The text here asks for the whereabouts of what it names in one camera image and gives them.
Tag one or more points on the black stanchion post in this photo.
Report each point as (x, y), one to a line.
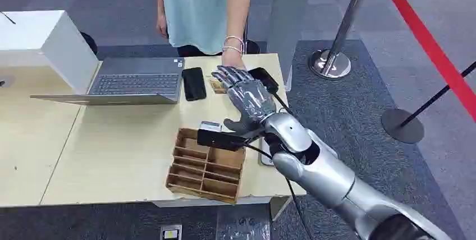
(403, 125)

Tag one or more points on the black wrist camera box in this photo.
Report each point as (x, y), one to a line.
(219, 140)

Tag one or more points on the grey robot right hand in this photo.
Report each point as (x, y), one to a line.
(250, 99)

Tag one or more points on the black round chair base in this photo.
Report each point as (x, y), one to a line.
(90, 42)

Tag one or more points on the grey open laptop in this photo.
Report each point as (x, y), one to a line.
(137, 82)

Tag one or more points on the red barrier belt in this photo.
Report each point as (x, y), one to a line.
(427, 41)

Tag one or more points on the white box stand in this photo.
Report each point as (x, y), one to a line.
(48, 41)

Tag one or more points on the silver white card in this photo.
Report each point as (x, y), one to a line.
(210, 125)

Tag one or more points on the grey kiosk column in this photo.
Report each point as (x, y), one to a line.
(288, 23)

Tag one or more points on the black smartphone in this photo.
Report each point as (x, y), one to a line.
(193, 83)

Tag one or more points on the person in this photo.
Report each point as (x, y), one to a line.
(197, 8)

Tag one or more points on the wooden compartment box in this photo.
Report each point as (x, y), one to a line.
(204, 171)

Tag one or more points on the person's hand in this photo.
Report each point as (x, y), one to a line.
(232, 60)
(162, 26)

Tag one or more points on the person's left hand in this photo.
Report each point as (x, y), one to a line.
(232, 60)

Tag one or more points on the brown card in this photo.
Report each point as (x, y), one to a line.
(217, 86)

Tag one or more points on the white flat device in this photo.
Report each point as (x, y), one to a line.
(264, 154)

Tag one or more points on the floor power socket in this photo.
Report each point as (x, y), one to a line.
(171, 233)

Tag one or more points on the chrome stanchion post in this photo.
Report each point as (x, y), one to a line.
(340, 37)

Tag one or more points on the black card reader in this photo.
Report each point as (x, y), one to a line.
(264, 78)

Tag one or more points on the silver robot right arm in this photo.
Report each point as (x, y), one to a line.
(327, 171)

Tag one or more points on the person's right hand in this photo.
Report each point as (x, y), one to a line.
(162, 26)

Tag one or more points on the grey table leg bracket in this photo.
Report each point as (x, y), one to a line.
(279, 206)

